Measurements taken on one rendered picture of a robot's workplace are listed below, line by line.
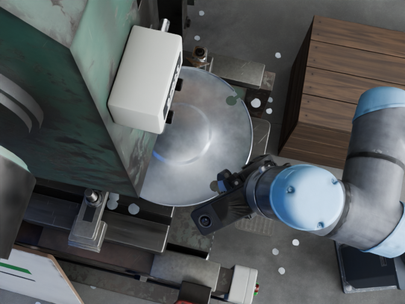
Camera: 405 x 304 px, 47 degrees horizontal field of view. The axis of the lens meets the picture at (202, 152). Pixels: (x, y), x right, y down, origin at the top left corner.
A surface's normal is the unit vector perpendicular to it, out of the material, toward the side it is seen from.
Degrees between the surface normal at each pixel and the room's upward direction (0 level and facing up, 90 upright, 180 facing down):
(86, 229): 0
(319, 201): 19
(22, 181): 86
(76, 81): 90
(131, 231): 0
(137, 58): 0
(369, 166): 29
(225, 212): 36
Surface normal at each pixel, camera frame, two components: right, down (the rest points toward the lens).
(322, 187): 0.21, -0.03
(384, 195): 0.19, -0.26
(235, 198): -0.27, 0.23
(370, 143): -0.50, -0.40
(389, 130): -0.02, -0.32
